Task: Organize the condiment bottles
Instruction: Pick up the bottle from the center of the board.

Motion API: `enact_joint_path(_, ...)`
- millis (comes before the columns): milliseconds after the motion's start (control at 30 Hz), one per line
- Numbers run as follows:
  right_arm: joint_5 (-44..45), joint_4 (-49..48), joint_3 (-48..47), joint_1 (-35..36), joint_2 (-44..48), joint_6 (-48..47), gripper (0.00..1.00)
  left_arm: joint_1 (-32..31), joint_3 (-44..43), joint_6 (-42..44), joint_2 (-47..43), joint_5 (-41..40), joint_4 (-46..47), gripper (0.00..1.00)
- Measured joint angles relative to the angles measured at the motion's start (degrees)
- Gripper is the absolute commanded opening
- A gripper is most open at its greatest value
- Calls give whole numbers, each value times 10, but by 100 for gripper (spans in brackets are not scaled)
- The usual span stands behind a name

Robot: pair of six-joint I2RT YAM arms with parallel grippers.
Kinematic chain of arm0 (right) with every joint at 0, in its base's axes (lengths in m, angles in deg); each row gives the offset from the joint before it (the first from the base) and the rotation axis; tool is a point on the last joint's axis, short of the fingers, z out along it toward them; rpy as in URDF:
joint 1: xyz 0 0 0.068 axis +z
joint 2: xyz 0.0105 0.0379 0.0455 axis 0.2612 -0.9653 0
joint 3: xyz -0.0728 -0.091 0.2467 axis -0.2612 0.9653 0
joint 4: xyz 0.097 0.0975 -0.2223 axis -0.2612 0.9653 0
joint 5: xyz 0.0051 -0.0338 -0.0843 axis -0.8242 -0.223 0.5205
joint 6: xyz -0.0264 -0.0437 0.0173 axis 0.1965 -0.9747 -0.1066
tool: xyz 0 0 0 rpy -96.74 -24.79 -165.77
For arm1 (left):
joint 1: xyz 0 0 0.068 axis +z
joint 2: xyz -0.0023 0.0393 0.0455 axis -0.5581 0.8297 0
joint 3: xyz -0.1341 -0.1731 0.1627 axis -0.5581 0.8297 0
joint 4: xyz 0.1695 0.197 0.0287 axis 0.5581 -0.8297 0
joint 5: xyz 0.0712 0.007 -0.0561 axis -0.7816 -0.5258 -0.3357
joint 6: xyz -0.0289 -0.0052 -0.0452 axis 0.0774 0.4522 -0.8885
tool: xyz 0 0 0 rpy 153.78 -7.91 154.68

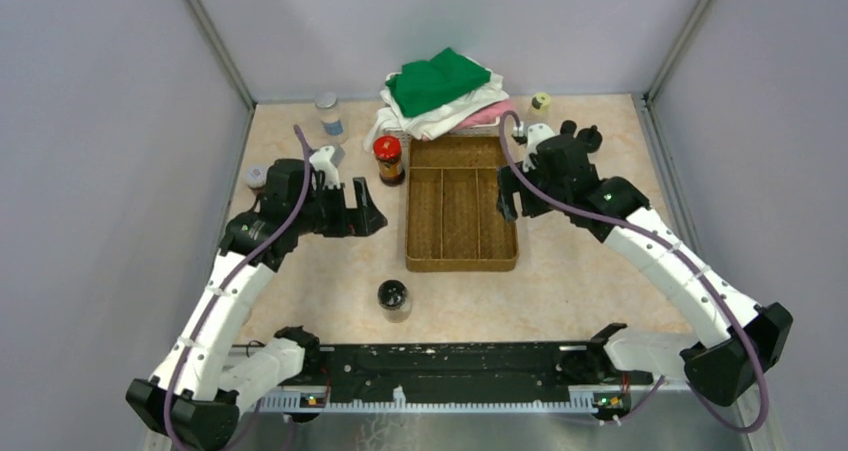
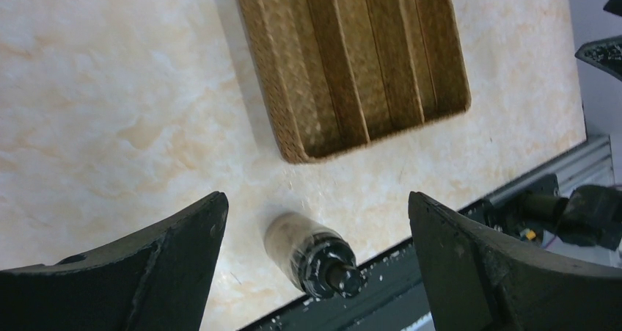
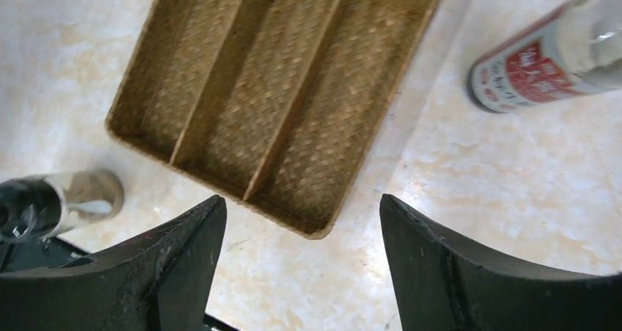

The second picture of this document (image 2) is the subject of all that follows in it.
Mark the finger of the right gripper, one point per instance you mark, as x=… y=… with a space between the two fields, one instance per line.
x=614 y=7

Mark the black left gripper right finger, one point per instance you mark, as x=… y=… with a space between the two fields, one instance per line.
x=477 y=278

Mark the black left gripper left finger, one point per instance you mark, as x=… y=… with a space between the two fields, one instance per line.
x=157 y=278

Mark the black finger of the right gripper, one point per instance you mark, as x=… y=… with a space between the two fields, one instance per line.
x=603 y=54

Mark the black lid pepper shaker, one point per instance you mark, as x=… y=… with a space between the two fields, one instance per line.
x=315 y=258

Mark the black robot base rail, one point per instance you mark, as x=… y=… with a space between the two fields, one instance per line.
x=394 y=297

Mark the woven bamboo divided tray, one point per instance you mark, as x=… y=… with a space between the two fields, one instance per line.
x=339 y=75

